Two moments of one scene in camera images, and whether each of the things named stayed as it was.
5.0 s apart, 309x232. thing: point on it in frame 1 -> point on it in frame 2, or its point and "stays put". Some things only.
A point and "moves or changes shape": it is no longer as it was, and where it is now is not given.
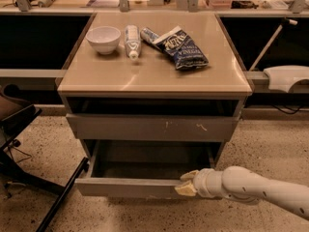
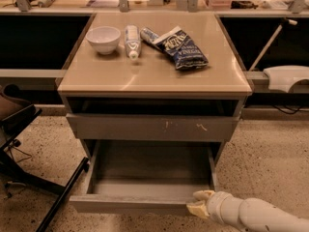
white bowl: x=104 y=39 stays put
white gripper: x=202 y=182 -> x=214 y=204
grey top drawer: x=152 y=127 stays put
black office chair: x=14 y=115 stays put
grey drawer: x=143 y=168 moves or changes shape
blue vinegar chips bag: x=182 y=50 stays put
